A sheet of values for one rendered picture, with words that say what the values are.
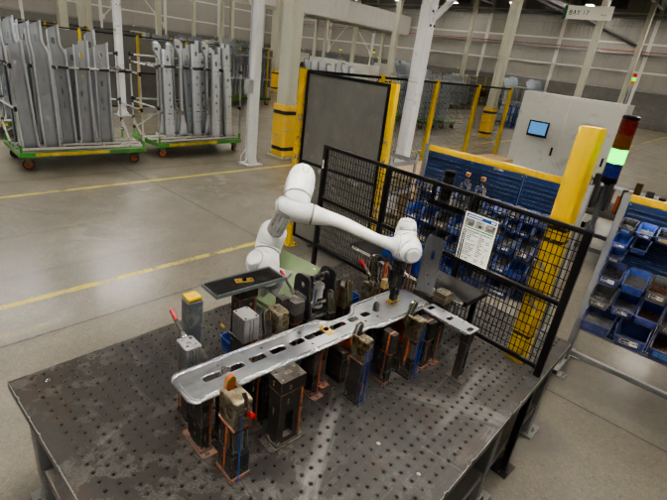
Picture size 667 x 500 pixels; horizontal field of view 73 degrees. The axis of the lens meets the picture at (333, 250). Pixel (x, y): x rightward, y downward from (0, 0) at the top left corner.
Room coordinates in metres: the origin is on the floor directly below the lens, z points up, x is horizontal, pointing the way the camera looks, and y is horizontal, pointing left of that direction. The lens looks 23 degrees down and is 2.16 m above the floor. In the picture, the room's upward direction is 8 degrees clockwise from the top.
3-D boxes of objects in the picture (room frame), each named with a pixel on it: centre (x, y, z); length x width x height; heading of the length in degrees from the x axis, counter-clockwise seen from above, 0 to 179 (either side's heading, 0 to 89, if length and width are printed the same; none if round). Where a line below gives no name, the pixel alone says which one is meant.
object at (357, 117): (4.67, 0.08, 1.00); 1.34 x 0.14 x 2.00; 50
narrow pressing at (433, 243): (2.29, -0.53, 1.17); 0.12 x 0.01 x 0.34; 46
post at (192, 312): (1.66, 0.57, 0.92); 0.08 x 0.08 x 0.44; 46
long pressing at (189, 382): (1.76, -0.01, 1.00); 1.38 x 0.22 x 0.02; 136
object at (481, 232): (2.43, -0.80, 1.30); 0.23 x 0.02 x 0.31; 46
